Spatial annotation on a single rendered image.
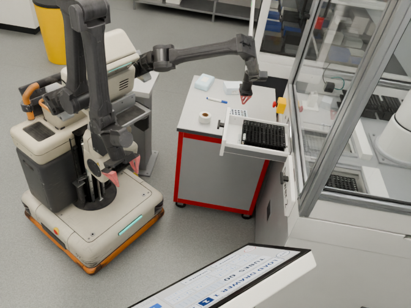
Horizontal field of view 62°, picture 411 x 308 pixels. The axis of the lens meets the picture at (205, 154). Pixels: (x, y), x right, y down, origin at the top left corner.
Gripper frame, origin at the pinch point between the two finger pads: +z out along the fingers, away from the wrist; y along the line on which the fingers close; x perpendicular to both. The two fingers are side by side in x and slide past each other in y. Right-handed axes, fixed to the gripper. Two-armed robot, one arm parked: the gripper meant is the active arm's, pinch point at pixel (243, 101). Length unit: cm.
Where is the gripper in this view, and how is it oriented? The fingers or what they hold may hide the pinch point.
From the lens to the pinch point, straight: 206.5
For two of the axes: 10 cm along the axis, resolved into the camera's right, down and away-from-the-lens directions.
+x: -9.9, -0.6, -1.2
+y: -0.5, -6.8, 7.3
